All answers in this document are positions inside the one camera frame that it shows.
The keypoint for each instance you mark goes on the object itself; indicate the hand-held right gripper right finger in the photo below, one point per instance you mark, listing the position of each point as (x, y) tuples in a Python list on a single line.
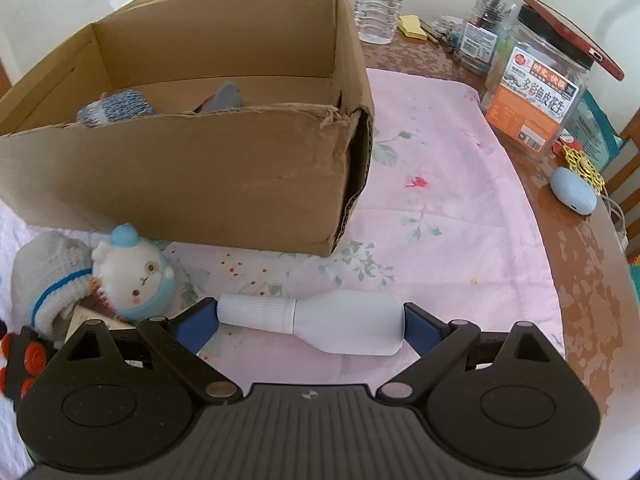
[(422, 331)]

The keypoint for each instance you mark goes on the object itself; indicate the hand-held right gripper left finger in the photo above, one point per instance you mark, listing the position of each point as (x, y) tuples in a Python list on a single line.
[(199, 327)]

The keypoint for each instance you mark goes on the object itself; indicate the white plastic bottle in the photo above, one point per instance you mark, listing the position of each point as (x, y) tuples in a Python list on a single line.
[(345, 322)]

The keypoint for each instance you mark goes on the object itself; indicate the brown cardboard box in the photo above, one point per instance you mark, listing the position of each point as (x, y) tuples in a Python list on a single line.
[(200, 180)]

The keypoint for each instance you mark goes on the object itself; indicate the white blue toy figure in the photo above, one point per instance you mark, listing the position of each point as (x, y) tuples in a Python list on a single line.
[(137, 280)]

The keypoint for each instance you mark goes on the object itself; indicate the paper tag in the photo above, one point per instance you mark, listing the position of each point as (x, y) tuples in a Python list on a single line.
[(87, 312)]

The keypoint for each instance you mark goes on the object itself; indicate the pink floral blanket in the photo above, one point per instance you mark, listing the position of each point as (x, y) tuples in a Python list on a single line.
[(450, 220)]

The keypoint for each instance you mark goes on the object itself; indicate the light blue oval case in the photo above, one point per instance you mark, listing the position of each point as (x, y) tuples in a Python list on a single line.
[(572, 190)]

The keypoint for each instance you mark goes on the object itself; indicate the grey toy red dots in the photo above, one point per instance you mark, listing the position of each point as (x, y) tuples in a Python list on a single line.
[(225, 97)]

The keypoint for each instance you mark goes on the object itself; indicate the blue knitted sock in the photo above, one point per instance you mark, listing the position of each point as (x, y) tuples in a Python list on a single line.
[(117, 107)]

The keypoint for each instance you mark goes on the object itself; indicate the clear jar orange label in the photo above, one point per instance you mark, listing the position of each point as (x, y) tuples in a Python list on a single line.
[(532, 95)]

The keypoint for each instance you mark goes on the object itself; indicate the wooden chair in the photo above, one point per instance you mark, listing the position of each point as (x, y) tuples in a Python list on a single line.
[(625, 160)]

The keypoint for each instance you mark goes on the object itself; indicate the clear pen jar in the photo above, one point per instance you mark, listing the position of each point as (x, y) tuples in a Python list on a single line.
[(482, 35)]

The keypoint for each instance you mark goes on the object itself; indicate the yellow sticky notes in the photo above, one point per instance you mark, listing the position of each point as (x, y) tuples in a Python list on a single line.
[(412, 27)]

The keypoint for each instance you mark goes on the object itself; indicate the clear water bottle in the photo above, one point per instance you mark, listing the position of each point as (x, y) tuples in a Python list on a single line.
[(380, 5)]

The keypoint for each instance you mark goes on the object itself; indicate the red phone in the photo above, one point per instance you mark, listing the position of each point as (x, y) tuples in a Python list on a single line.
[(575, 35)]

